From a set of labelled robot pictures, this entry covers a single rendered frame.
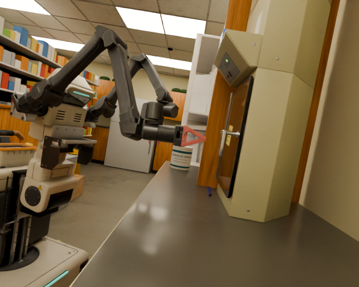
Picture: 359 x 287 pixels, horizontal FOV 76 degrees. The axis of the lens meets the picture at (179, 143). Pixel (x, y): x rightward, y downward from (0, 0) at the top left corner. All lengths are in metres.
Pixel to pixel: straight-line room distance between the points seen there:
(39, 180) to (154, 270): 1.02
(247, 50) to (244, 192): 0.44
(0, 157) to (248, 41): 1.35
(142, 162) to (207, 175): 4.70
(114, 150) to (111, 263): 5.49
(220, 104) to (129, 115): 0.48
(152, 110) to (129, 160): 5.08
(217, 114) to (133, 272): 0.83
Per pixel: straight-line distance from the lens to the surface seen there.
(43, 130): 1.38
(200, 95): 2.15
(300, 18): 0.86
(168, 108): 1.12
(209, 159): 1.10
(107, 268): 0.44
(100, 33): 1.04
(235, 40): 0.78
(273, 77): 0.78
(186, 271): 0.46
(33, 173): 1.39
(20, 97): 1.23
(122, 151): 5.84
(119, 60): 0.93
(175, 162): 1.43
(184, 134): 0.70
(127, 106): 0.82
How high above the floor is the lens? 1.18
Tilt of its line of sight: 3 degrees down
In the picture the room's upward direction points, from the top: 10 degrees clockwise
